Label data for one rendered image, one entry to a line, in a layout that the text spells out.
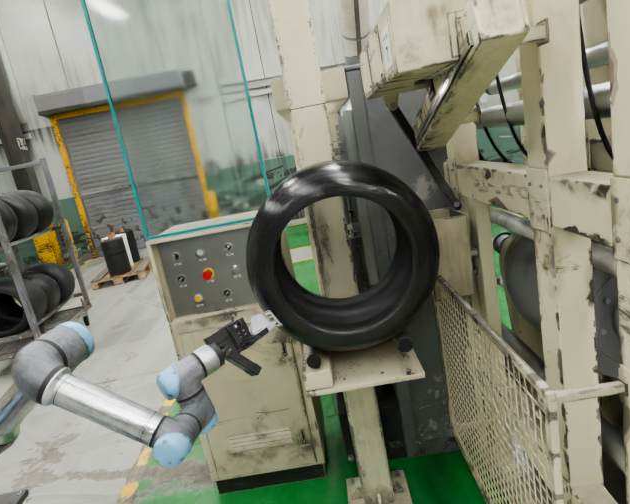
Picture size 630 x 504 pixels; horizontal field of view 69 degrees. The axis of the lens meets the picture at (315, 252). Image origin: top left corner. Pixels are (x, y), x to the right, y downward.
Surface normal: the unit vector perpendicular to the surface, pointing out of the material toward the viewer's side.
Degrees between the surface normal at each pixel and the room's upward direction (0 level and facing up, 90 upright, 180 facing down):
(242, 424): 90
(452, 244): 90
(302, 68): 90
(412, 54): 90
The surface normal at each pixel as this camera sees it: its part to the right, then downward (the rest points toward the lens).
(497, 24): -0.05, -0.08
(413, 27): 0.00, 0.22
